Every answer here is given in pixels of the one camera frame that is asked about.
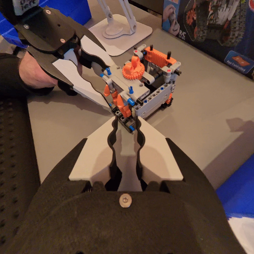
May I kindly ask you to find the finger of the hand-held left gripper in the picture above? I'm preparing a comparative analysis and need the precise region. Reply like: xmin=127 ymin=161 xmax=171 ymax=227
xmin=52 ymin=58 xmax=111 ymax=109
xmin=79 ymin=35 xmax=116 ymax=76

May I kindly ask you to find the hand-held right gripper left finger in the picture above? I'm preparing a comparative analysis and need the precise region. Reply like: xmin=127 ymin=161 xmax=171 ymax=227
xmin=68 ymin=115 xmax=122 ymax=192

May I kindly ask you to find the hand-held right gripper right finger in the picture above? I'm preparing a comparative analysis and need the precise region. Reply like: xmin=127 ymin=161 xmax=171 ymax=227
xmin=135 ymin=116 xmax=184 ymax=192

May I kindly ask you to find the grey orange toy brick model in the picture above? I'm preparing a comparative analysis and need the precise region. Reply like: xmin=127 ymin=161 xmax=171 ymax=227
xmin=99 ymin=44 xmax=182 ymax=134

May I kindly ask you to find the blue plastic storage bin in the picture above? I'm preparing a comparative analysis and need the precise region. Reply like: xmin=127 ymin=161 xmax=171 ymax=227
xmin=216 ymin=155 xmax=254 ymax=219
xmin=0 ymin=0 xmax=92 ymax=49

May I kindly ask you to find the white metal board stand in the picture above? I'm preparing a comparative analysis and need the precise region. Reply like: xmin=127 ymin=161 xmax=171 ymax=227
xmin=88 ymin=0 xmax=153 ymax=57

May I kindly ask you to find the person's left forearm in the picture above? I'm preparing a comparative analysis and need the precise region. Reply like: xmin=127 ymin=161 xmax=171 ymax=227
xmin=0 ymin=53 xmax=55 ymax=97

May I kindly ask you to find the person's left hand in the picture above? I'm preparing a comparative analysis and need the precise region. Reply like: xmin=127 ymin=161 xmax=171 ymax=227
xmin=19 ymin=52 xmax=59 ymax=89

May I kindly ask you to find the blue toy kit box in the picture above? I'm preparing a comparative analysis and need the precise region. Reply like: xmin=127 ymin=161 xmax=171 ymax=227
xmin=162 ymin=0 xmax=254 ymax=80

